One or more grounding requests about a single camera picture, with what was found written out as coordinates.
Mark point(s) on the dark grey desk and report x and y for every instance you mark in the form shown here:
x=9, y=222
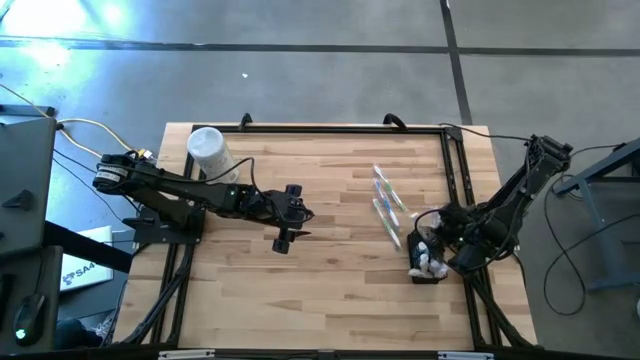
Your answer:
x=25, y=175

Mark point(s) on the white printed box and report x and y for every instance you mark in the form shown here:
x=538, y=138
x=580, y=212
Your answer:
x=87, y=265

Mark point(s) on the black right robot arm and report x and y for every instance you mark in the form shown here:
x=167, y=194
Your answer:
x=520, y=190

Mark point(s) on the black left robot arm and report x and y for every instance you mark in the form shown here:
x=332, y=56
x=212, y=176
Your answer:
x=165, y=182

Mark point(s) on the white blue toothbrush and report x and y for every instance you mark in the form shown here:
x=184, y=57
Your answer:
x=424, y=247

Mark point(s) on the blue toothbrush in clear wrapper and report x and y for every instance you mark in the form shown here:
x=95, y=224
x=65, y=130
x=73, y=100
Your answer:
x=386, y=202

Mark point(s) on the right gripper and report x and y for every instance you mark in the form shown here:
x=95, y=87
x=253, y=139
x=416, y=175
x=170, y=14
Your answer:
x=465, y=235

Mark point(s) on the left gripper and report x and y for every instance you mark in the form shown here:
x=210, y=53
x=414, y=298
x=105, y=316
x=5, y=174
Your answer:
x=277, y=210

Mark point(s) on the black computer mouse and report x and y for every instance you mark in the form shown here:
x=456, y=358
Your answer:
x=29, y=320

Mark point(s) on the grey blue desk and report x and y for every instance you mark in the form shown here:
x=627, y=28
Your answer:
x=600, y=220

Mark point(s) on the black table frame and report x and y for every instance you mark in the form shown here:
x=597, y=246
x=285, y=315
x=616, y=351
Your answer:
x=325, y=129

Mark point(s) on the green toothbrush in clear wrapper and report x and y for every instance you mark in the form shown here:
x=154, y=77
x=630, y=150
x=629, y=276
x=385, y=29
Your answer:
x=390, y=189
x=386, y=222

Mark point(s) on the white wipes canister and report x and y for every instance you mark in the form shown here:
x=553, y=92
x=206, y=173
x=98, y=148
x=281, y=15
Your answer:
x=210, y=152

